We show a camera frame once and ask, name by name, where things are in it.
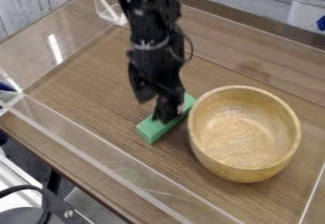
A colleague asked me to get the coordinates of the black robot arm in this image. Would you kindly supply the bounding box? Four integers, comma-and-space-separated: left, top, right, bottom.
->
116, 0, 191, 122

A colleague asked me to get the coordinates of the white container at right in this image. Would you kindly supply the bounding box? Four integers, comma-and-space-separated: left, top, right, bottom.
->
287, 0, 325, 36

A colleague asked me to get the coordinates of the brown wooden bowl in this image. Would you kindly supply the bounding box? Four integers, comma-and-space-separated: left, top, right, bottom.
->
187, 85, 302, 183

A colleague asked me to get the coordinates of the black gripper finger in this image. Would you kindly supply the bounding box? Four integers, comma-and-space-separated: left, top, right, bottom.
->
128, 64, 156, 103
152, 92, 184, 123

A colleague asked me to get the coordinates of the clear acrylic barrier wall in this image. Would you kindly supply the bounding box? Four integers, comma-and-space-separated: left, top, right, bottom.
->
0, 0, 325, 224

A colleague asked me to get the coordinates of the blue object at left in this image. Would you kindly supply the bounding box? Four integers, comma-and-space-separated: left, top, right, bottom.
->
0, 82, 14, 91

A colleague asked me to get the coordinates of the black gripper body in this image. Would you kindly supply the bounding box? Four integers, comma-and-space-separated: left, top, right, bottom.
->
126, 42, 184, 96

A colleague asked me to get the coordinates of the black table leg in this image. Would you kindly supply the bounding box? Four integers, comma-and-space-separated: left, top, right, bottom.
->
46, 170, 62, 194

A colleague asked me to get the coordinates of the green rectangular block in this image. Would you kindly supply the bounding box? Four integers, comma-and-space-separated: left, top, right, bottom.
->
136, 94, 195, 144

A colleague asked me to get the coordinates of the clear acrylic corner bracket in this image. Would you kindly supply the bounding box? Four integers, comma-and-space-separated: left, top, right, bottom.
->
93, 0, 126, 26

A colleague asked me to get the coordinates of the black cable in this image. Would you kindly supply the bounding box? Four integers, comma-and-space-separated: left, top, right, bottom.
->
0, 185, 54, 224

